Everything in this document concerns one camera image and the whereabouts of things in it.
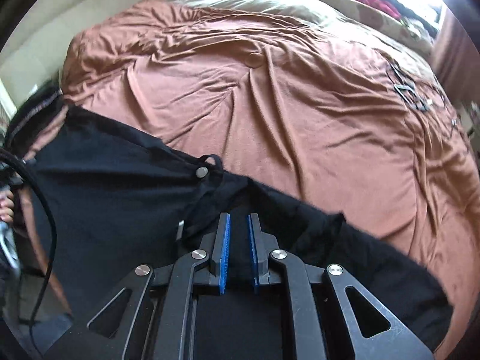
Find black pants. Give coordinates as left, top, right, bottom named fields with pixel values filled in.
left=27, top=107, right=452, bottom=359

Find person's left hand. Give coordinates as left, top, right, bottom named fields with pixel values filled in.
left=0, top=190, right=14, bottom=224

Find brown bed blanket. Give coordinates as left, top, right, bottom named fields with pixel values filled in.
left=18, top=0, right=480, bottom=360

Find black bag on bed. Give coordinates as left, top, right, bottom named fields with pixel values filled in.
left=3, top=81, right=64, bottom=158

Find right pink curtain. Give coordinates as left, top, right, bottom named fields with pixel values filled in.
left=430, top=0, right=479, bottom=106

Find beige patterned pillow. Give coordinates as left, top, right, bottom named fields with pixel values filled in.
left=319, top=0, right=435, bottom=57

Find cream padded headboard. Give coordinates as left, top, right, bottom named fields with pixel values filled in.
left=0, top=0, right=211, bottom=106

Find black cable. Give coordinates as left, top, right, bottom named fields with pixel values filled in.
left=0, top=147, right=57, bottom=357

